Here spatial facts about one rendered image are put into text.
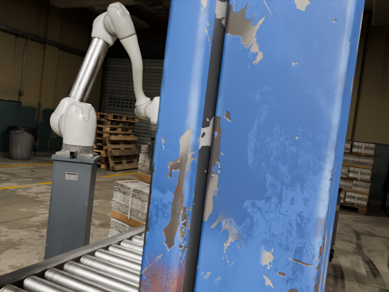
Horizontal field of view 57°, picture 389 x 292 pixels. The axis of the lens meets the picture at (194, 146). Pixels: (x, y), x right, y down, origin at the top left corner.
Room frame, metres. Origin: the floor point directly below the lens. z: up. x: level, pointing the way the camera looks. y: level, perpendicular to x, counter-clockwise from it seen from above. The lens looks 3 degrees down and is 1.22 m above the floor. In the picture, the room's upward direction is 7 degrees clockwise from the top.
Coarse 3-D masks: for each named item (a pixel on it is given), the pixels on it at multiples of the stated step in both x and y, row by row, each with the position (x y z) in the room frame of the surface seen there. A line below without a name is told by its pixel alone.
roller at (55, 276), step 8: (48, 272) 0.92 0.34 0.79; (56, 272) 0.91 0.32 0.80; (64, 272) 0.92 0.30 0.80; (48, 280) 0.90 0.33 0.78; (56, 280) 0.89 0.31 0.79; (64, 280) 0.89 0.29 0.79; (72, 280) 0.88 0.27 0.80; (80, 280) 0.88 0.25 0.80; (88, 280) 0.89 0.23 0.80; (72, 288) 0.87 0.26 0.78; (80, 288) 0.86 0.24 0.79; (88, 288) 0.86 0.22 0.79; (96, 288) 0.86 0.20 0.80; (104, 288) 0.86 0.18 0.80
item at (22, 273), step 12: (144, 228) 1.38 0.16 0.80; (108, 240) 1.20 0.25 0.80; (120, 240) 1.22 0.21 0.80; (72, 252) 1.06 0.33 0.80; (84, 252) 1.07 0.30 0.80; (36, 264) 0.95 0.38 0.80; (48, 264) 0.95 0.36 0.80; (60, 264) 0.97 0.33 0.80; (0, 276) 0.85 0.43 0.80; (12, 276) 0.86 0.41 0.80; (24, 276) 0.87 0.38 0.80; (36, 276) 0.90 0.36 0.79; (0, 288) 0.81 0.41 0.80
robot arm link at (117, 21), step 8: (112, 8) 1.93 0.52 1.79; (120, 8) 1.94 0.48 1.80; (112, 16) 1.94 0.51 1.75; (120, 16) 1.93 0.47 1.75; (128, 16) 1.96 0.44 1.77; (104, 24) 2.01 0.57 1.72; (112, 24) 1.97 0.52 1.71; (120, 24) 1.94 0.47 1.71; (128, 24) 1.96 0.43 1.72; (112, 32) 2.01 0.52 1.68; (120, 32) 1.96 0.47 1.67; (128, 32) 1.97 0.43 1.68
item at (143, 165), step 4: (144, 148) 2.31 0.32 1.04; (144, 152) 2.30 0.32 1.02; (140, 156) 2.33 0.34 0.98; (144, 156) 2.30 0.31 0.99; (140, 160) 2.33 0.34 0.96; (144, 160) 2.29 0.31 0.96; (148, 160) 2.26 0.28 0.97; (140, 164) 2.31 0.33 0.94; (144, 164) 2.28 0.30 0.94; (148, 164) 2.25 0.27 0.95; (140, 168) 2.31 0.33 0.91; (144, 168) 2.28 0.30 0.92; (148, 168) 2.24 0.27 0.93; (140, 172) 2.31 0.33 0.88; (144, 172) 2.27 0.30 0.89; (148, 172) 2.24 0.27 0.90
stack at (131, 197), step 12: (132, 180) 2.29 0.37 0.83; (120, 192) 2.16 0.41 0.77; (132, 192) 2.07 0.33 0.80; (144, 192) 1.99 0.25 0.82; (120, 204) 2.14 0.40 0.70; (132, 204) 2.07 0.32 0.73; (144, 204) 1.99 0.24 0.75; (132, 216) 2.06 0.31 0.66; (144, 216) 1.98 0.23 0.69; (120, 228) 2.13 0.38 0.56; (132, 228) 2.05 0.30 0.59
